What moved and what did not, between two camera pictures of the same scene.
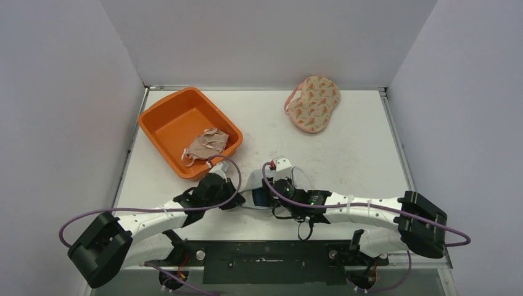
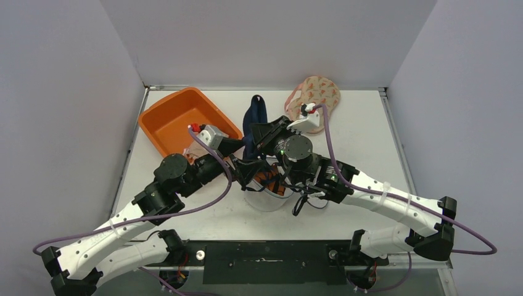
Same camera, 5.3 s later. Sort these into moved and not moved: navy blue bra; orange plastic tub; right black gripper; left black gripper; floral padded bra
Moved: navy blue bra; left black gripper; right black gripper
Not moved: floral padded bra; orange plastic tub
